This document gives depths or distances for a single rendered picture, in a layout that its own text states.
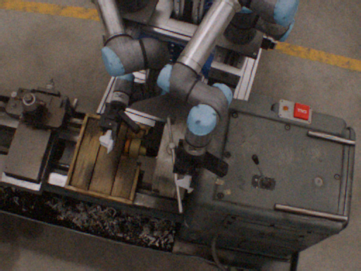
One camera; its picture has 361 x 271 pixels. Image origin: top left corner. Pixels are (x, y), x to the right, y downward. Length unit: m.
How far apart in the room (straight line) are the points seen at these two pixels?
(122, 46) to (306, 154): 0.78
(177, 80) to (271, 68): 2.09
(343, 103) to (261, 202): 1.91
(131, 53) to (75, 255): 1.55
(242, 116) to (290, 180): 0.30
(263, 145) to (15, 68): 2.14
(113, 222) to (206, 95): 1.11
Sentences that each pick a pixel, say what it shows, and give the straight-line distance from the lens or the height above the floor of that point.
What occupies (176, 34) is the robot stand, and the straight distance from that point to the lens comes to 2.17.
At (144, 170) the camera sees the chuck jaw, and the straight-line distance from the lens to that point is 1.84.
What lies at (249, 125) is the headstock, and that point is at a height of 1.26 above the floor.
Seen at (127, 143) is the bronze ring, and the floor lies 1.12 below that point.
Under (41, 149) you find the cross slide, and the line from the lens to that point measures 2.06.
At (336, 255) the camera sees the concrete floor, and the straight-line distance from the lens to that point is 3.12.
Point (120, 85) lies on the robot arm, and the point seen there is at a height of 1.11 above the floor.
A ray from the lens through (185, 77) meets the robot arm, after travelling 1.39.
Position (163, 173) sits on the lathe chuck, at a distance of 1.75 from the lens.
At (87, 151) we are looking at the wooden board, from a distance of 2.12.
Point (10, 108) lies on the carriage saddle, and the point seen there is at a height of 0.91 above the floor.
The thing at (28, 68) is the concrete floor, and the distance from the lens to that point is 3.42.
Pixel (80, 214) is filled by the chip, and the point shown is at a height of 0.57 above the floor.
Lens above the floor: 2.86
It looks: 68 degrees down
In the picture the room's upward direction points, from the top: 10 degrees clockwise
